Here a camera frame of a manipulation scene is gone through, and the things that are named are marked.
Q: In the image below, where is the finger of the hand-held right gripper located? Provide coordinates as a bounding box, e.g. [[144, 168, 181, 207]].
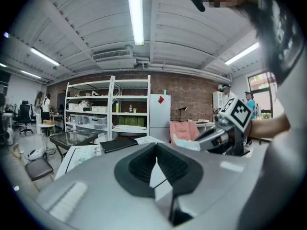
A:
[[194, 125, 235, 152]]

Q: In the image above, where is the white side desk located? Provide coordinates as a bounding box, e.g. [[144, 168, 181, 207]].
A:
[[189, 119, 217, 132]]

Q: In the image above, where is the small round white table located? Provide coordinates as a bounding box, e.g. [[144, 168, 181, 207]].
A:
[[37, 119, 55, 144]]

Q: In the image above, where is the black office chair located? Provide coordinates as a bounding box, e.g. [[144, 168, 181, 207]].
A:
[[17, 100, 35, 137]]

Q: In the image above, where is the fluorescent ceiling light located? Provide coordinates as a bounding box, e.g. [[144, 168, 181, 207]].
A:
[[224, 42, 261, 66], [126, 0, 145, 46], [30, 47, 61, 67], [20, 69, 42, 80]]

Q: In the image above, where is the white fridge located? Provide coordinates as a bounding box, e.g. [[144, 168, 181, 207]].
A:
[[149, 93, 172, 144]]

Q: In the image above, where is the ceiling air conditioner unit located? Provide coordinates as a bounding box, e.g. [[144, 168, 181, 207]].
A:
[[91, 47, 138, 70]]

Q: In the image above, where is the person's printed white shirt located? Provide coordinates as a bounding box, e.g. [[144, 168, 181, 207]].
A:
[[236, 0, 307, 230]]

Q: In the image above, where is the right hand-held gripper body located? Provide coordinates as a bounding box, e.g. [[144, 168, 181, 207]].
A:
[[207, 95, 254, 157]]

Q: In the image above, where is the brown seat wooden chair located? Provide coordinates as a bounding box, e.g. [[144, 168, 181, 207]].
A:
[[12, 142, 56, 193]]

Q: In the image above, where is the dark framed window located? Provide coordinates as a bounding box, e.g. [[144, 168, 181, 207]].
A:
[[248, 71, 274, 120]]

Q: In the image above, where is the white round appliance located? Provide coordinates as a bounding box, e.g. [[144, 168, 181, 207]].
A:
[[5, 127, 16, 146]]

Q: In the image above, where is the white tall cabinet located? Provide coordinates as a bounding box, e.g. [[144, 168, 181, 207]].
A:
[[212, 90, 232, 123]]

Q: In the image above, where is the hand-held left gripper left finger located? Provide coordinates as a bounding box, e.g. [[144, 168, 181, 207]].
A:
[[35, 142, 171, 230]]

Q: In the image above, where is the white metal shelf rack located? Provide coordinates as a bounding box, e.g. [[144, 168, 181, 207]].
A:
[[64, 74, 152, 142]]

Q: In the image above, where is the pink padded chair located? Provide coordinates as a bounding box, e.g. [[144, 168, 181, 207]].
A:
[[169, 120, 200, 146]]

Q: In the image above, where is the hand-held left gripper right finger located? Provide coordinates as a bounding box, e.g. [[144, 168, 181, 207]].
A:
[[156, 142, 270, 230]]

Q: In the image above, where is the black drawer box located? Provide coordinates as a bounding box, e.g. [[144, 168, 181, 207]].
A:
[[99, 136, 139, 154]]

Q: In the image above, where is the black desk lamp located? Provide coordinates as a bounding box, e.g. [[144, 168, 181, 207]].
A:
[[177, 105, 189, 123]]

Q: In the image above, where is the white dome device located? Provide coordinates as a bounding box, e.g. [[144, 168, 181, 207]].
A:
[[26, 147, 47, 162]]

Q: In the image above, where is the black rattan table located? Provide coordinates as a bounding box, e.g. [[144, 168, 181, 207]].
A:
[[48, 130, 106, 161]]

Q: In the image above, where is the person's right forearm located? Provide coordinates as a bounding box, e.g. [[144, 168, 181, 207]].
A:
[[250, 113, 292, 139]]

